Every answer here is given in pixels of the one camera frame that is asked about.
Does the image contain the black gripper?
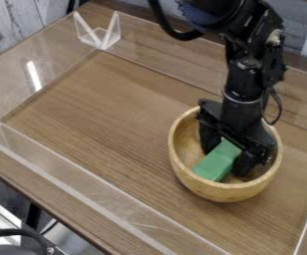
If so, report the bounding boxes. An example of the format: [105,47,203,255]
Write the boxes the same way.
[196,89,278,177]

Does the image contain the green rectangular block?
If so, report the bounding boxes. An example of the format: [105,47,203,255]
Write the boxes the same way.
[192,139,242,182]

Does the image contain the light wooden bowl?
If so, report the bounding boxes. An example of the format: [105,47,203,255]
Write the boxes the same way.
[168,107,284,202]

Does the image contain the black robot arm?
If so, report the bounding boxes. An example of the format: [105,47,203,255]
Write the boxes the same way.
[148,0,287,176]

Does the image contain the clear acrylic tray walls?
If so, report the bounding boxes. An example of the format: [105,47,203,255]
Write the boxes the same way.
[0,4,307,255]

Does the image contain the black table leg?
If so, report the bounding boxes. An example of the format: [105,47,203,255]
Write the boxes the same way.
[26,203,42,229]

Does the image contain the black cable lower left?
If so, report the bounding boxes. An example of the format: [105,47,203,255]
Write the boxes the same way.
[0,228,52,255]

